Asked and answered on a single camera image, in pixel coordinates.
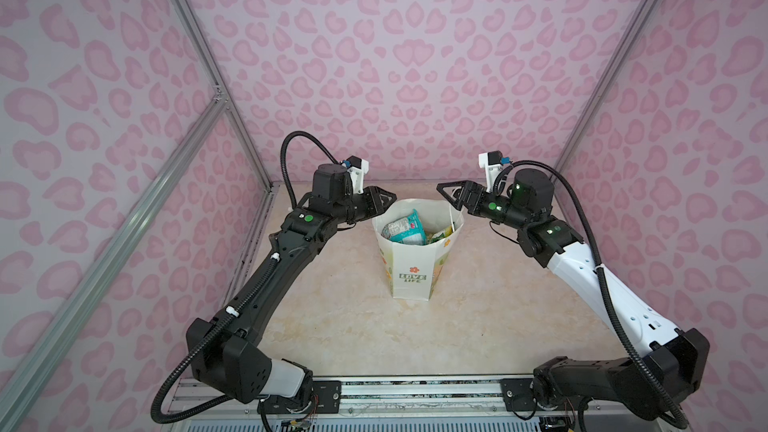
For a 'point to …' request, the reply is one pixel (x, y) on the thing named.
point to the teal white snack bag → (408, 230)
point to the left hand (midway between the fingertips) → (396, 193)
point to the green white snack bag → (439, 236)
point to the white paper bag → (414, 269)
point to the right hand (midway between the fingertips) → (448, 188)
